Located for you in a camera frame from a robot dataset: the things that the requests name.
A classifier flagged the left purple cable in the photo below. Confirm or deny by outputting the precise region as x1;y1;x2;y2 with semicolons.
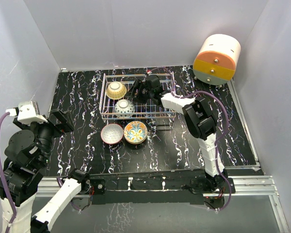
0;111;18;233

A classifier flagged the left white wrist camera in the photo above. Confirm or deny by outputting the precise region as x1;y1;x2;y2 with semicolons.
5;101;48;125

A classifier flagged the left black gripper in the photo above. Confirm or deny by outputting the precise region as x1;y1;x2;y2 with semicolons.
16;108;73;166

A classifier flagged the orange blue floral bowl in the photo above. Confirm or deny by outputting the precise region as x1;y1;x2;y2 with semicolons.
124;121;147;144

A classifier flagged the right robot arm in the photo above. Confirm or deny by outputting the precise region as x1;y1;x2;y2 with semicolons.
125;75;231;193

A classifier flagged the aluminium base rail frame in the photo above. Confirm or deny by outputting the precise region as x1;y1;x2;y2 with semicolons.
33;80;291;233

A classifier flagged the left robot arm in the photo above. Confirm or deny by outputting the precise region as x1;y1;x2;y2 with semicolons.
0;107;91;233

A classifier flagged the round pastel drawer cabinet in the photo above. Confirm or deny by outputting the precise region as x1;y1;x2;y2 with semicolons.
193;34;241;86

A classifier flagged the blue white patterned bowl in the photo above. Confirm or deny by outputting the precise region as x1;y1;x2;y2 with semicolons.
114;99;135;118

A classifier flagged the yellow dotted sun bowl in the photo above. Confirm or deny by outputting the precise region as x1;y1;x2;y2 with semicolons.
106;82;127;100

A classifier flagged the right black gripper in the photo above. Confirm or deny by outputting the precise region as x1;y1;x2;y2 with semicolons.
125;80;154;104

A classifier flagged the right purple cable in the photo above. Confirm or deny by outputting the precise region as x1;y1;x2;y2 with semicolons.
150;67;232;211

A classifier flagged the purple cable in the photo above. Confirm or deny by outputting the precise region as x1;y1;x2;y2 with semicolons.
0;111;18;233
150;67;232;211

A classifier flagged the red rimmed patterned bowl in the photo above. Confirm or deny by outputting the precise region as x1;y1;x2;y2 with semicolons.
100;123;124;145

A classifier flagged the white wire dish rack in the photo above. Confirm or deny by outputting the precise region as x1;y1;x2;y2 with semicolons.
99;73;176;121

